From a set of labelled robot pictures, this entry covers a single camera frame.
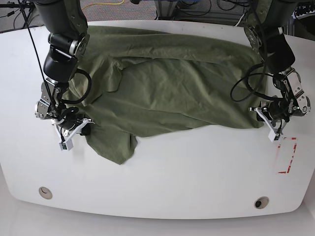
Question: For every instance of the right table grommet hole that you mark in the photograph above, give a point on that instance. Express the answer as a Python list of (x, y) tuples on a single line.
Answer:
[(261, 202)]

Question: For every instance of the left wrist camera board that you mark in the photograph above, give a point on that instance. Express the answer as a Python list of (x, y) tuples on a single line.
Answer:
[(273, 135)]

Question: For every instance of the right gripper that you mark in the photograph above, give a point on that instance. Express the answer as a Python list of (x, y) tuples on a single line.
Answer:
[(67, 129)]

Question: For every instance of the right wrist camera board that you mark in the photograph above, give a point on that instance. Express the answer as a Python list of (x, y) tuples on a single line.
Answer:
[(66, 145)]

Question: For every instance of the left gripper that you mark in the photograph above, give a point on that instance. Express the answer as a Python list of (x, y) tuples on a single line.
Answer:
[(273, 115)]

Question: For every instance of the table grommet hole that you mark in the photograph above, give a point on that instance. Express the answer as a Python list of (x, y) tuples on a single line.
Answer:
[(261, 202), (45, 193)]

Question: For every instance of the green T-shirt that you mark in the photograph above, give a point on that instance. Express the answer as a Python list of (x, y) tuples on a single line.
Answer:
[(147, 83)]

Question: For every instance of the red tape rectangle marker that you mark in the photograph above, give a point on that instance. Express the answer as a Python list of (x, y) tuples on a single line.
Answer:
[(285, 154)]

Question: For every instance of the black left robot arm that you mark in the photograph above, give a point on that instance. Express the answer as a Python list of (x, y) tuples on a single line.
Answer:
[(274, 80)]

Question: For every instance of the left table grommet hole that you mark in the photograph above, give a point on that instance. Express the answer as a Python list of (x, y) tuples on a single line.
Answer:
[(45, 193)]

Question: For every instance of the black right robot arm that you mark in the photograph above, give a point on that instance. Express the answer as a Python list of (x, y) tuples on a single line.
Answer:
[(68, 39)]

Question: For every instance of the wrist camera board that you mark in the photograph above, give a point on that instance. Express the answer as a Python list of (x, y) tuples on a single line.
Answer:
[(273, 135), (66, 145)]

